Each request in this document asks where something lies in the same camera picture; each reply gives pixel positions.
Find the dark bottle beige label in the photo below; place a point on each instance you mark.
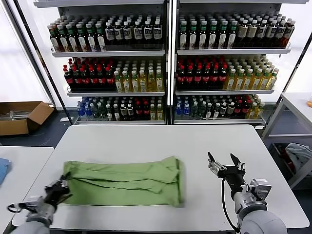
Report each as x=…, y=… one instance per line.
x=252, y=31
x=242, y=31

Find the dark green drink bottle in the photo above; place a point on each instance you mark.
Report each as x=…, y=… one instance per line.
x=201, y=110
x=95, y=112
x=102, y=112
x=194, y=109

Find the dark bottle blue-white label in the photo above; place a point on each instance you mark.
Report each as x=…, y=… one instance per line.
x=127, y=32
x=270, y=31
x=157, y=31
x=288, y=30
x=261, y=31
x=280, y=30
x=148, y=31
x=118, y=33
x=109, y=33
x=138, y=32

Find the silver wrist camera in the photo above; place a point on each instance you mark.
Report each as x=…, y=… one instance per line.
x=34, y=203
x=262, y=189

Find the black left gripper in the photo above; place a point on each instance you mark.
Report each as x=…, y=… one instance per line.
x=57, y=192

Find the small dark bottle pale label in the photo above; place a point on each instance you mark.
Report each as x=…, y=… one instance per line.
x=123, y=112
x=130, y=112
x=230, y=109
x=223, y=109

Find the small dark drink bottle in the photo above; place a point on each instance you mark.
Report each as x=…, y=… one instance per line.
x=109, y=112
x=216, y=111
x=209, y=111
x=117, y=112

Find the blue folded cloth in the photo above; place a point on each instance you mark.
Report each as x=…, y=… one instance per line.
x=3, y=170

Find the red cloth item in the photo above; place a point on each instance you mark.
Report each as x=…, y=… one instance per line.
x=289, y=162

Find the light green polo shirt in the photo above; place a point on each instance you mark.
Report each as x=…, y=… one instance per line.
x=122, y=175

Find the brown cardboard box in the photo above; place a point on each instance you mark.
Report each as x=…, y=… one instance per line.
x=14, y=128

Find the grey metal shelf rack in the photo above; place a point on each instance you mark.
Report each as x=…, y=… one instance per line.
x=109, y=53
x=231, y=51

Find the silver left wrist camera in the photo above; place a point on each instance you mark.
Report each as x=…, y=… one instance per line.
x=34, y=203

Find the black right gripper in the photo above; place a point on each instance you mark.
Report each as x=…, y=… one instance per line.
x=231, y=174

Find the cola bottle red cap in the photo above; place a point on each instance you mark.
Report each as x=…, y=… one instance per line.
x=77, y=79
x=206, y=78
x=222, y=77
x=109, y=78
x=245, y=108
x=69, y=79
x=93, y=79
x=189, y=78
x=146, y=111
x=101, y=79
x=198, y=78
x=214, y=77
x=139, y=111
x=85, y=79
x=238, y=108
x=181, y=78

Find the grey crumpled cloth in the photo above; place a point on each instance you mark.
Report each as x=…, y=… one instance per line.
x=298, y=153

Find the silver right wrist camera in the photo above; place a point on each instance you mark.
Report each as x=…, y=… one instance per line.
x=262, y=189

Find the grey frame side table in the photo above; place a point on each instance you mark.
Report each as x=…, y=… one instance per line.
x=295, y=100

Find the dark tea bottle white label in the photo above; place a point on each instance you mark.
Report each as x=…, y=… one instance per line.
x=212, y=36
x=54, y=39
x=193, y=36
x=64, y=40
x=231, y=36
x=91, y=40
x=72, y=40
x=202, y=36
x=100, y=40
x=82, y=40
x=183, y=36
x=222, y=36

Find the dark storage crate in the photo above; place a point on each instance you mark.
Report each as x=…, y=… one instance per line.
x=280, y=152

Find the silver metal rods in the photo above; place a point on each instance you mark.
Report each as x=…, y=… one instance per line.
x=14, y=114

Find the blue drink bottle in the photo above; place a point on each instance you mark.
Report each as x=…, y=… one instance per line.
x=178, y=111
x=80, y=111
x=87, y=112
x=186, y=111

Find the orange packaged item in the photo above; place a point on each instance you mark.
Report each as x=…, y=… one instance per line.
x=310, y=103

